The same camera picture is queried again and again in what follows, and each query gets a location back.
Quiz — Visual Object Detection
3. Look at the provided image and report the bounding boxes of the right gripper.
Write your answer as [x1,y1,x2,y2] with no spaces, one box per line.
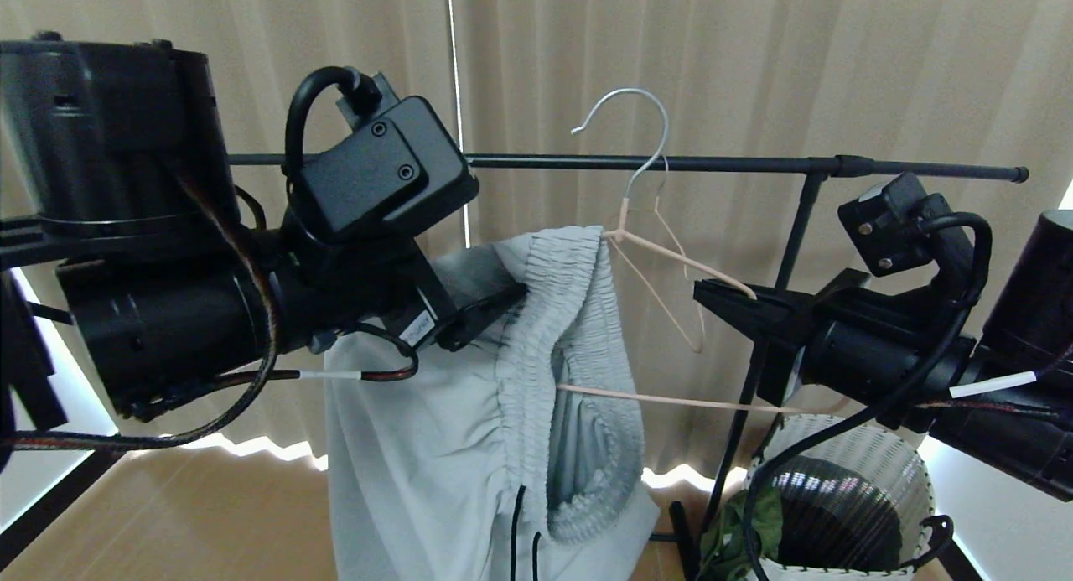
[759,267,977,410]

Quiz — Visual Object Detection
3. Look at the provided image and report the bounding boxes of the black clothes rack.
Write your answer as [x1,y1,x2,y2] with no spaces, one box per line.
[226,152,1030,581]

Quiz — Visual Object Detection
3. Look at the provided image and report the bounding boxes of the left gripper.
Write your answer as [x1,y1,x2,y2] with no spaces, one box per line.
[54,212,460,420]

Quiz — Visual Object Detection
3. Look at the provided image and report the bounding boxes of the pink clothes hanger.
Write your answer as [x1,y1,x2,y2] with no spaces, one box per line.
[610,155,707,354]
[555,88,848,414]

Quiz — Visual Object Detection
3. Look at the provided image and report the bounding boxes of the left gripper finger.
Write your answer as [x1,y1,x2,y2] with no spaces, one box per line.
[436,282,531,353]

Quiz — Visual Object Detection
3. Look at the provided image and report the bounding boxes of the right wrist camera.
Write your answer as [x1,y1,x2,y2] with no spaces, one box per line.
[838,172,977,309]

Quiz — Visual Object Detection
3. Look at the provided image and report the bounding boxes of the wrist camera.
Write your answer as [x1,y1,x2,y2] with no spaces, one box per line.
[281,74,480,246]
[838,172,977,309]

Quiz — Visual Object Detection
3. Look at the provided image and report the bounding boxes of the white laundry basket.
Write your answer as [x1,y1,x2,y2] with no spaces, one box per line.
[742,413,956,581]

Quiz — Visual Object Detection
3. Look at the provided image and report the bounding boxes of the pale grey shorts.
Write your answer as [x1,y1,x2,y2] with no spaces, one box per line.
[323,225,663,581]

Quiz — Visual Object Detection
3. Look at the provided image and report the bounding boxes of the beige curtain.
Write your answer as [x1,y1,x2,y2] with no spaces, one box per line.
[0,0,1073,481]

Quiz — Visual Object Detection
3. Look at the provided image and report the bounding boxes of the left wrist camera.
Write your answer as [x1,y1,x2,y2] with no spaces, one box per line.
[281,74,480,246]

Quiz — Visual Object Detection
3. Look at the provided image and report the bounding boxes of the green garment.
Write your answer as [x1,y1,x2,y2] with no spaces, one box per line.
[698,489,785,581]

